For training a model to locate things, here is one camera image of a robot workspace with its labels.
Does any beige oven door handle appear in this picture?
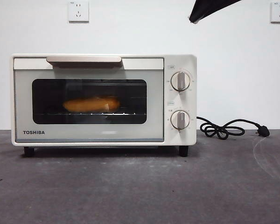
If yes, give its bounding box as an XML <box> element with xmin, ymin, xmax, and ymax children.
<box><xmin>46</xmin><ymin>56</ymin><xmax>122</xmax><ymax>69</ymax></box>

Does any yellow corn cob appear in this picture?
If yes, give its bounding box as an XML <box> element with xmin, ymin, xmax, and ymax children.
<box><xmin>62</xmin><ymin>96</ymin><xmax>121</xmax><ymax>112</ymax></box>

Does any glass oven door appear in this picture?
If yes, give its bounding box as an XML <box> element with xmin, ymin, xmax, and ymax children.
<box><xmin>13</xmin><ymin>56</ymin><xmax>165</xmax><ymax>143</ymax></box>

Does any white oven knob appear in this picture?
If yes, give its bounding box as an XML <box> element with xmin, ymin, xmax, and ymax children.
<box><xmin>171</xmin><ymin>110</ymin><xmax>191</xmax><ymax>130</ymax></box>
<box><xmin>171</xmin><ymin>71</ymin><xmax>191</xmax><ymax>91</ymax></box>

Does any white Toshiba toaster oven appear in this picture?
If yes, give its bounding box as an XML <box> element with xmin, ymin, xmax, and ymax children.
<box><xmin>11</xmin><ymin>54</ymin><xmax>197</xmax><ymax>157</ymax></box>

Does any black power cable with plug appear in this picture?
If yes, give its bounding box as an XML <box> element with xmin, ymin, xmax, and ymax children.
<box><xmin>196</xmin><ymin>116</ymin><xmax>270</xmax><ymax>140</ymax></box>

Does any metal wire oven rack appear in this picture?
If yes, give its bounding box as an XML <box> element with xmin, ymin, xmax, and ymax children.
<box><xmin>37</xmin><ymin>112</ymin><xmax>147</xmax><ymax>117</ymax></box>

